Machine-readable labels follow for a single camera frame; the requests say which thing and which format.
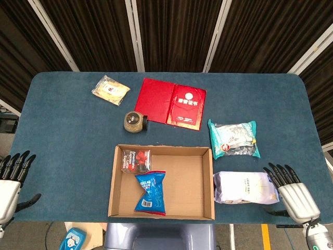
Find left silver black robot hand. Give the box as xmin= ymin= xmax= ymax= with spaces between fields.
xmin=0 ymin=150 xmax=42 ymax=226

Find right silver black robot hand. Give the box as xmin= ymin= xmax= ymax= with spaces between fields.
xmin=262 ymin=162 xmax=321 ymax=224

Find white tissue pack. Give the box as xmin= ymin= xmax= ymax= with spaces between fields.
xmin=213 ymin=171 xmax=280 ymax=205

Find teal snack bag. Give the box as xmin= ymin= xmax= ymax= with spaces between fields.
xmin=207 ymin=119 xmax=261 ymax=160

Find small red-label clear packet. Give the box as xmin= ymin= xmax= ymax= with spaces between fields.
xmin=121 ymin=148 xmax=152 ymax=174

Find blue snack bag red edges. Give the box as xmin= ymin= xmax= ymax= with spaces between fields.
xmin=134 ymin=170 xmax=167 ymax=217

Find open brown cardboard box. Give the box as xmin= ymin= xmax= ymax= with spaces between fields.
xmin=107 ymin=144 xmax=216 ymax=221

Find yellow snack packet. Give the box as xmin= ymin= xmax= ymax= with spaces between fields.
xmin=91 ymin=74 xmax=131 ymax=106

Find black equipment rack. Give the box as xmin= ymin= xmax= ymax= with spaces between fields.
xmin=0 ymin=114 xmax=19 ymax=134

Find white table leg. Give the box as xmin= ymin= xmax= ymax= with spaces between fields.
xmin=228 ymin=223 xmax=236 ymax=250

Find blue handheld pendant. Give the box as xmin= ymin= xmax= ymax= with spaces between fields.
xmin=58 ymin=227 xmax=88 ymax=250

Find blue felt table cover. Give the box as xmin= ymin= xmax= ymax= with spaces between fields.
xmin=0 ymin=71 xmax=333 ymax=225

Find dark brown pleated curtain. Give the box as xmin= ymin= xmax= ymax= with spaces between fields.
xmin=136 ymin=0 xmax=223 ymax=73
xmin=0 ymin=0 xmax=72 ymax=113
xmin=210 ymin=0 xmax=333 ymax=73
xmin=35 ymin=0 xmax=137 ymax=72

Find grey-blue robot torso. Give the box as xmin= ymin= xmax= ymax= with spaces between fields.
xmin=104 ymin=222 xmax=217 ymax=250

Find open red certificate folder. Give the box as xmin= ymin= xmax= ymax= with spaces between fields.
xmin=134 ymin=77 xmax=208 ymax=131

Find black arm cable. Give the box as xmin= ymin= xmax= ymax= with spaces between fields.
xmin=304 ymin=222 xmax=314 ymax=249

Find white partition frame post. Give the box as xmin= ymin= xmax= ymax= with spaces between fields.
xmin=124 ymin=0 xmax=146 ymax=73
xmin=287 ymin=30 xmax=333 ymax=76
xmin=27 ymin=0 xmax=80 ymax=72
xmin=0 ymin=98 xmax=21 ymax=117
xmin=202 ymin=0 xmax=232 ymax=73

